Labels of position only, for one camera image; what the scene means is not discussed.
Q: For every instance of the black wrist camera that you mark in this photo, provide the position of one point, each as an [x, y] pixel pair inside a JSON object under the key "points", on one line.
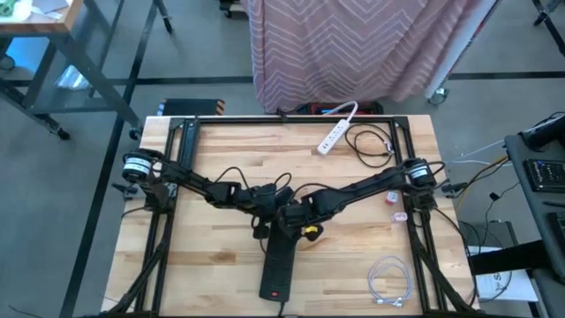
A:
{"points": [[329, 201], [260, 199]]}

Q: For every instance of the grey box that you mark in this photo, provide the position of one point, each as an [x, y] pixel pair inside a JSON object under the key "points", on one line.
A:
{"points": [[499, 234]]}

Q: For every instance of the white printed paper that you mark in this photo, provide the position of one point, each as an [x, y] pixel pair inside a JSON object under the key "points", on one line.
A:
{"points": [[507, 287]]}

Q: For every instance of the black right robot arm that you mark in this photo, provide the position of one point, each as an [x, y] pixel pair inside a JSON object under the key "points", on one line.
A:
{"points": [[379, 183]]}

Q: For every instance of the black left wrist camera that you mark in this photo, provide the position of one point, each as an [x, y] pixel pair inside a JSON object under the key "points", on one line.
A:
{"points": [[260, 199]]}

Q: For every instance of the white pink USB charger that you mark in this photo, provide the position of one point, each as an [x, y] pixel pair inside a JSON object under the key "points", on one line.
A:
{"points": [[400, 217]]}

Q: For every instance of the pink chevron blanket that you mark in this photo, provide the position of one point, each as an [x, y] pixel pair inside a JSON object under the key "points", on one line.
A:
{"points": [[344, 53]]}

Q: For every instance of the red toolbox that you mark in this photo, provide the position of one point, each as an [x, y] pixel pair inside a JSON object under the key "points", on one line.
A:
{"points": [[309, 107]]}

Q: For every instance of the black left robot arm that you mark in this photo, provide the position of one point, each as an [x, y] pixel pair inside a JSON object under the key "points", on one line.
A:
{"points": [[194, 179]]}

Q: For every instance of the black keypad coloured keys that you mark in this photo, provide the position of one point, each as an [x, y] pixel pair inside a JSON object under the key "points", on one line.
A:
{"points": [[547, 176]]}

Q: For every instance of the black aluminium table frame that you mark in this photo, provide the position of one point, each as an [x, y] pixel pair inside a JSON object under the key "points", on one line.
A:
{"points": [[291, 120]]}

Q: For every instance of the grey desk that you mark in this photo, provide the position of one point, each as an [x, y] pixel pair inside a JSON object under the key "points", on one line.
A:
{"points": [[525, 212]]}

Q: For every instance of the wooden workbench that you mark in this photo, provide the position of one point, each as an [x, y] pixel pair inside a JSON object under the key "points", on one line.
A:
{"points": [[39, 24]]}

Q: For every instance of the red white USB charger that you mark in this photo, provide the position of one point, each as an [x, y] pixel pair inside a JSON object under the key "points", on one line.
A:
{"points": [[392, 198]]}

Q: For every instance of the black device on desk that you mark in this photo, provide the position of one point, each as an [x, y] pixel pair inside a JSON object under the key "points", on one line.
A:
{"points": [[545, 132]]}

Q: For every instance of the white power strip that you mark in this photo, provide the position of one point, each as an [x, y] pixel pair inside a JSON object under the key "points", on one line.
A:
{"points": [[334, 137]]}

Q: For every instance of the grey paper sheet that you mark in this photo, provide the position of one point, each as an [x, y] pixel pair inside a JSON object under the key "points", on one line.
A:
{"points": [[50, 6]]}

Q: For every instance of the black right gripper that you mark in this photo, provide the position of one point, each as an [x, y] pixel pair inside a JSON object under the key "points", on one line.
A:
{"points": [[311, 221]]}

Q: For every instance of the green plastic item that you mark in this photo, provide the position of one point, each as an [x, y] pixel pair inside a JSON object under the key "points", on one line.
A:
{"points": [[8, 8]]}

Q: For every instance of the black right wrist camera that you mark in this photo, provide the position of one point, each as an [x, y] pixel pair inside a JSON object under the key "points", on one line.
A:
{"points": [[329, 201]]}

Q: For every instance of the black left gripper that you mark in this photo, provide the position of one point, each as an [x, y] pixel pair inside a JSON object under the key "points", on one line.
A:
{"points": [[261, 232]]}

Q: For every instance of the black chair leg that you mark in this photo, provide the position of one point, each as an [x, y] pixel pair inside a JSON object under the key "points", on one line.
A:
{"points": [[545, 17]]}

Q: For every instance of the slim black power strip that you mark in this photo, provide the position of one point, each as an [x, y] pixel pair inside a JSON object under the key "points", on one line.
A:
{"points": [[189, 146]]}

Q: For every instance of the black caster base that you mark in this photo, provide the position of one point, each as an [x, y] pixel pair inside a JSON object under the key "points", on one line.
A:
{"points": [[226, 6]]}

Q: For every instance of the black box yellow stripes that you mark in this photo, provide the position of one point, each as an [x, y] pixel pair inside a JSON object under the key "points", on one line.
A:
{"points": [[190, 107]]}

